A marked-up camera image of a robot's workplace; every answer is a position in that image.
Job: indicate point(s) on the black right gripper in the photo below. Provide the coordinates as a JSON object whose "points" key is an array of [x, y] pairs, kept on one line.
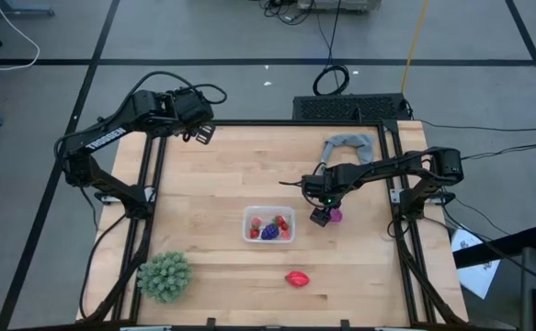
{"points": [[328, 202]]}

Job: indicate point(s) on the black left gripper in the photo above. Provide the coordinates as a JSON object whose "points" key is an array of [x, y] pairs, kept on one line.
{"points": [[194, 110]]}

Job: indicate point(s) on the magenta round toy produce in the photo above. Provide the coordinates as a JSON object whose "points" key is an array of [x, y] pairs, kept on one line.
{"points": [[337, 216]]}

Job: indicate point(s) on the red toy fruit green top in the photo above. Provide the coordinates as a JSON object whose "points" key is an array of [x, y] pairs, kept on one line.
{"points": [[280, 221]]}

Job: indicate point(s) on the purple toy grape bunch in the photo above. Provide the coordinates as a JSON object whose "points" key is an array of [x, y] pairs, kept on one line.
{"points": [[270, 231]]}

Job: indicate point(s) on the red toy strawberry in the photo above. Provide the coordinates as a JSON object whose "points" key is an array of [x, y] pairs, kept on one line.
{"points": [[254, 233]]}

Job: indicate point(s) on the red toy dragon fruit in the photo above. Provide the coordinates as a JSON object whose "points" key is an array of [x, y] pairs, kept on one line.
{"points": [[297, 279]]}

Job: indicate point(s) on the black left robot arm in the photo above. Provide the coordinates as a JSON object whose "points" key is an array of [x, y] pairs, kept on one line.
{"points": [[106, 138]]}

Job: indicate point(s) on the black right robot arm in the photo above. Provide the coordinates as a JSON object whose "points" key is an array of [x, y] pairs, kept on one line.
{"points": [[387, 167]]}

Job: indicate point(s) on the clear plastic tupperware container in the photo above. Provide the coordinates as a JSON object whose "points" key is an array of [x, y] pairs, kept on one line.
{"points": [[267, 210]]}

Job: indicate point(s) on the grey cloth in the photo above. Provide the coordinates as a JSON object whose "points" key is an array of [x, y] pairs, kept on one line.
{"points": [[361, 144]]}

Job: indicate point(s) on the black perforated computer case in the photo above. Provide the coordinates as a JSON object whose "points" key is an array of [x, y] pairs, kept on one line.
{"points": [[350, 108]]}

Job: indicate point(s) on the green spiky plant ball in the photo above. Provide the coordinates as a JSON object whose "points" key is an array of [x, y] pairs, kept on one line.
{"points": [[165, 277]]}

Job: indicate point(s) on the white printed paper sheet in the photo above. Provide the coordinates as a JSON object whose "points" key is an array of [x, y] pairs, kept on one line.
{"points": [[476, 276]]}

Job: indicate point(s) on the grey furniture base bar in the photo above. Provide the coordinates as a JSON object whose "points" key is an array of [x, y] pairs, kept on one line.
{"points": [[24, 10]]}

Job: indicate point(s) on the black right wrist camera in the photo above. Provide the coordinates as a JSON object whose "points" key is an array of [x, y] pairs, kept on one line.
{"points": [[320, 217]]}

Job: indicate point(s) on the black aluminium table frame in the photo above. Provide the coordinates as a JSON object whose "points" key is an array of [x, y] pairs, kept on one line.
{"points": [[295, 123]]}

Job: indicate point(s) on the black frame clip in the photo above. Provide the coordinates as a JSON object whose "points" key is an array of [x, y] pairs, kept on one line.
{"points": [[211, 322], [345, 324]]}

